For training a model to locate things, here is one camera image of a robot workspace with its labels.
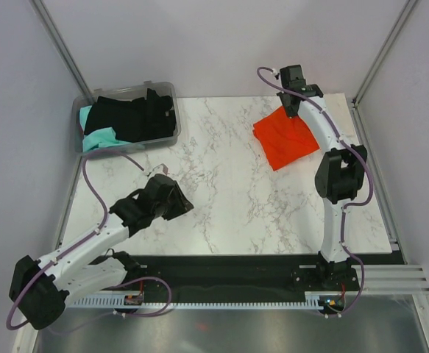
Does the orange t-shirt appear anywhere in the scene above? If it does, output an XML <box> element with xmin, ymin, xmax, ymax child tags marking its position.
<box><xmin>252</xmin><ymin>106</ymin><xmax>319</xmax><ymax>171</ymax></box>

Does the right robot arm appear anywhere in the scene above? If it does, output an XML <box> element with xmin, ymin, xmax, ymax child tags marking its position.
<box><xmin>276</xmin><ymin>65</ymin><xmax>368</xmax><ymax>290</ymax></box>

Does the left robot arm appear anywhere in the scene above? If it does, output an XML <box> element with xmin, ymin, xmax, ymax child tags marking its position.
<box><xmin>9</xmin><ymin>174</ymin><xmax>194</xmax><ymax>330</ymax></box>

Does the cream folded cloth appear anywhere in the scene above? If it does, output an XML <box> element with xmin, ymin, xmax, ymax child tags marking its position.
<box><xmin>324</xmin><ymin>93</ymin><xmax>351</xmax><ymax>128</ymax></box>

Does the black garment in bin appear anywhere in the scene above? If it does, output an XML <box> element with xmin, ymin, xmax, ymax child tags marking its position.
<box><xmin>85</xmin><ymin>88</ymin><xmax>177</xmax><ymax>143</ymax></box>

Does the teal garment in bin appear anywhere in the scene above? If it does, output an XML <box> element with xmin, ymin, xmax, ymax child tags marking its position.
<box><xmin>79</xmin><ymin>105</ymin><xmax>129</xmax><ymax>152</ymax></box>

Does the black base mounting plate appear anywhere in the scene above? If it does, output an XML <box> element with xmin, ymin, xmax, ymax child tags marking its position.
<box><xmin>88</xmin><ymin>252</ymin><xmax>406</xmax><ymax>304</ymax></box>

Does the clear plastic storage bin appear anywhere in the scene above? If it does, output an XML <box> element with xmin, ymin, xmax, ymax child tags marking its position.
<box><xmin>72</xmin><ymin>81</ymin><xmax>182</xmax><ymax>154</ymax></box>

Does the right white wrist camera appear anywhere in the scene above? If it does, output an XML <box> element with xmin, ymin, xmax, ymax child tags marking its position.
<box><xmin>271</xmin><ymin>68</ymin><xmax>280</xmax><ymax>79</ymax></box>

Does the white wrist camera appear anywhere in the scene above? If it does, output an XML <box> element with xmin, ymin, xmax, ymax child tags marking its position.
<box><xmin>271</xmin><ymin>68</ymin><xmax>280</xmax><ymax>79</ymax></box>
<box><xmin>143</xmin><ymin>163</ymin><xmax>169</xmax><ymax>177</ymax></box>

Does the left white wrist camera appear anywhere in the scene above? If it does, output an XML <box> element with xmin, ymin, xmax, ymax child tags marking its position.
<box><xmin>143</xmin><ymin>163</ymin><xmax>169</xmax><ymax>177</ymax></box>

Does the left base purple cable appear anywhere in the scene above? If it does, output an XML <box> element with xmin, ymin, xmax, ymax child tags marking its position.
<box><xmin>113</xmin><ymin>277</ymin><xmax>173</xmax><ymax>319</ymax></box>

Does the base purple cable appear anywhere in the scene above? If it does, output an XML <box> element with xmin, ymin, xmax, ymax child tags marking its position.
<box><xmin>113</xmin><ymin>277</ymin><xmax>173</xmax><ymax>319</ymax></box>
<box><xmin>316</xmin><ymin>253</ymin><xmax>366</xmax><ymax>320</ymax></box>

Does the right aluminium frame post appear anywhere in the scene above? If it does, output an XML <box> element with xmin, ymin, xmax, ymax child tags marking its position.
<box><xmin>350</xmin><ymin>0</ymin><xmax>420</xmax><ymax>109</ymax></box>

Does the aluminium frame post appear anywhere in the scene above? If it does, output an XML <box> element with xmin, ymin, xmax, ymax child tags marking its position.
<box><xmin>29</xmin><ymin>0</ymin><xmax>95</xmax><ymax>103</ymax></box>
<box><xmin>350</xmin><ymin>0</ymin><xmax>420</xmax><ymax>109</ymax></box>

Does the white slotted cable duct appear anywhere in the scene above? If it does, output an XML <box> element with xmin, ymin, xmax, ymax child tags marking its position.
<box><xmin>68</xmin><ymin>291</ymin><xmax>344</xmax><ymax>310</ymax></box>

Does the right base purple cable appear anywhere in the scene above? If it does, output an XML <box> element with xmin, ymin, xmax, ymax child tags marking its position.
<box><xmin>316</xmin><ymin>253</ymin><xmax>366</xmax><ymax>320</ymax></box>

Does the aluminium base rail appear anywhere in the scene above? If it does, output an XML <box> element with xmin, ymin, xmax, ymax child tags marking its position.
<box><xmin>357</xmin><ymin>263</ymin><xmax>429</xmax><ymax>295</ymax></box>

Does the left aluminium frame post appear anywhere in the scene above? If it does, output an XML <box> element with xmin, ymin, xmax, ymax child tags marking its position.
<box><xmin>29</xmin><ymin>0</ymin><xmax>95</xmax><ymax>103</ymax></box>

